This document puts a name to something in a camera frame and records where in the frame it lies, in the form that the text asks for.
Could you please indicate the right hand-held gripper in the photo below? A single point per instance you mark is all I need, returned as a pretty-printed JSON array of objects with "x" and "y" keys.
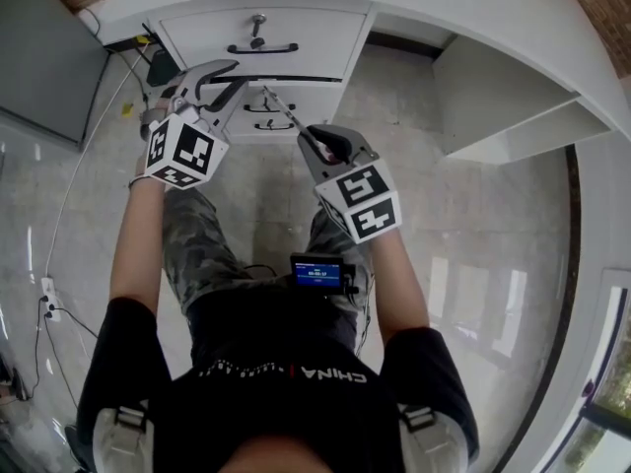
[{"x": 360, "y": 190}]

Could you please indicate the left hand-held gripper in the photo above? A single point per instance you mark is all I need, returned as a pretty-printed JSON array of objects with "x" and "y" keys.
[{"x": 187, "y": 151}]

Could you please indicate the silver pen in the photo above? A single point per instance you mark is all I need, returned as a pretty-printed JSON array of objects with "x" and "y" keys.
[{"x": 286, "y": 111}]

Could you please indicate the person's right forearm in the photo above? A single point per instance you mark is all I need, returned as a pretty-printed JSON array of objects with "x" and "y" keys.
[{"x": 399, "y": 289}]

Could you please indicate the person's left forearm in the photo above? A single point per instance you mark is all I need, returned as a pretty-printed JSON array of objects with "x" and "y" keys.
[{"x": 138, "y": 244}]

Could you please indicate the silver drawer key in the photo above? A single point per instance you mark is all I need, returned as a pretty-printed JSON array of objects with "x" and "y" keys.
[{"x": 257, "y": 25}]

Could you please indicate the white desk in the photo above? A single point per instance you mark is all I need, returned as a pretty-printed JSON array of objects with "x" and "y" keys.
[{"x": 493, "y": 13}]

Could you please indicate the person's right hand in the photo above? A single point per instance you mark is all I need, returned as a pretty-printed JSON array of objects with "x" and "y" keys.
[{"x": 329, "y": 155}]

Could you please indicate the person's left hand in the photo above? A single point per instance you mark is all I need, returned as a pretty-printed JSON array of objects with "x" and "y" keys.
[{"x": 166, "y": 100}]

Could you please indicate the black router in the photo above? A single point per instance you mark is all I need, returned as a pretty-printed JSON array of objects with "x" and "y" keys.
[{"x": 161, "y": 67}]

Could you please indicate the small yellow floor tag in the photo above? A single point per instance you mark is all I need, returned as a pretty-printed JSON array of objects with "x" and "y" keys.
[{"x": 127, "y": 109}]

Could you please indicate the person's right camouflage trouser leg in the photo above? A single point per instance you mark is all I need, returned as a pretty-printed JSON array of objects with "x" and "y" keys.
[{"x": 340, "y": 259}]

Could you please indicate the person's camouflage trouser leg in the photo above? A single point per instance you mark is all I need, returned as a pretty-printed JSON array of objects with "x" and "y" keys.
[
  {"x": 340, "y": 259},
  {"x": 197, "y": 244}
]

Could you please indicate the small black screen device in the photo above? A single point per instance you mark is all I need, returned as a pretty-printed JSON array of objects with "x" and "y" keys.
[{"x": 315, "y": 274}]

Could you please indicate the person's left camouflage trouser leg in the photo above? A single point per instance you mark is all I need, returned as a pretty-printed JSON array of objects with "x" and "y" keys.
[{"x": 197, "y": 244}]

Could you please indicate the grey metal cabinet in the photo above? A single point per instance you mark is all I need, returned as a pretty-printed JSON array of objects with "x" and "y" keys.
[{"x": 44, "y": 42}]

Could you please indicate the person's black shirt torso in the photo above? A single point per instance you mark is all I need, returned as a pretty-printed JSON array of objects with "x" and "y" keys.
[{"x": 286, "y": 387}]

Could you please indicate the white power strip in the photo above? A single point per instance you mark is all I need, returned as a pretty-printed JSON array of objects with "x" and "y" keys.
[{"x": 50, "y": 298}]

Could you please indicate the small purple object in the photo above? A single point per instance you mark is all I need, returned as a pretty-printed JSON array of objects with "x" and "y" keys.
[{"x": 587, "y": 389}]

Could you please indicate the black framed window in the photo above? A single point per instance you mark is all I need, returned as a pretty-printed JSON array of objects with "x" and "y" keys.
[{"x": 606, "y": 387}]

